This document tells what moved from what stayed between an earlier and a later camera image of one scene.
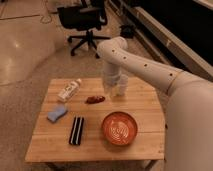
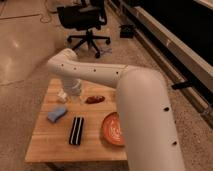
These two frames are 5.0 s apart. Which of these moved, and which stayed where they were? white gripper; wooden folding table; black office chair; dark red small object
Moved: white gripper
Stayed: wooden folding table; dark red small object; black office chair
